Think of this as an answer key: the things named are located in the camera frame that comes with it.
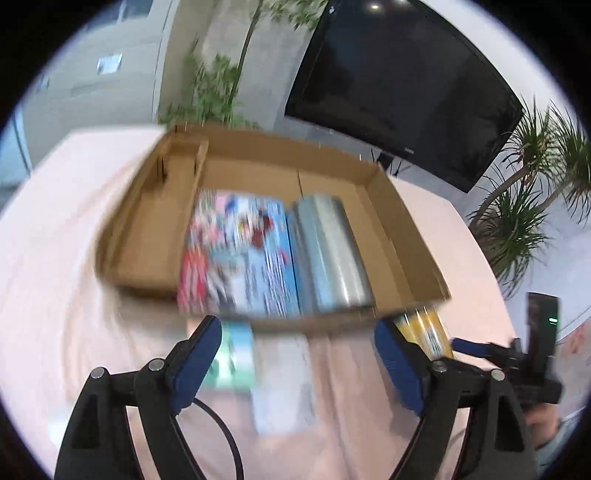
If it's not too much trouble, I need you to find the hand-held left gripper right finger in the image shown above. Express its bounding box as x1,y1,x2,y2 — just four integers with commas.
373,318,541,480

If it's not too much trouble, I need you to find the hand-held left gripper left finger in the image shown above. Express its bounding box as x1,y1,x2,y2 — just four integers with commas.
55,315,223,480

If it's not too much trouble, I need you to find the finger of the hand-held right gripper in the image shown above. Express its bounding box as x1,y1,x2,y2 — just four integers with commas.
450,337,513,365

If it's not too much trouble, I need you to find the green white box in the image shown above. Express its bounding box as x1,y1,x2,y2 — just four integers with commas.
203,320,258,394

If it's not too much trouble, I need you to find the yellow label jar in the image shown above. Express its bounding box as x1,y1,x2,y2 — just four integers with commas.
392,305,455,361

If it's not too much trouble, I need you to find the brown cardboard box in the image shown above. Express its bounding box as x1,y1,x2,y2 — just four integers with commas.
95,124,452,335

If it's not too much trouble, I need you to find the person's right forearm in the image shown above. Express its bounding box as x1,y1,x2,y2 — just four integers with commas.
533,413,585,472

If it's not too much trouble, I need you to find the person's right hand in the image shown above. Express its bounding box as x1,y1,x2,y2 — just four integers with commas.
524,402,561,446

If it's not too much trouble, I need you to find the white flat box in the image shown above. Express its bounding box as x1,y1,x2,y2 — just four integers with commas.
250,335,320,437

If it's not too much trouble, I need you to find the colourful printed box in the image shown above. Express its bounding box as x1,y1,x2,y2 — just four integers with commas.
177,188,300,320

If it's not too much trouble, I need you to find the spiky palm plant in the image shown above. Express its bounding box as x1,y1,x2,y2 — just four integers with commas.
466,99,591,296

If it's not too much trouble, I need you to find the silver metal tin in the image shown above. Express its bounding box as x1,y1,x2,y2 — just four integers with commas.
285,194,376,315

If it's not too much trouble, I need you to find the black flat screen monitor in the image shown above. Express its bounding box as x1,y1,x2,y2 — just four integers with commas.
284,0,526,195

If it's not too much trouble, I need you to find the leafy green plant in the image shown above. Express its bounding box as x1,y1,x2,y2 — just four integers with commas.
159,0,328,130

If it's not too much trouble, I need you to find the black cable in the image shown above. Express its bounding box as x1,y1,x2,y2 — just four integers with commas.
178,397,245,480

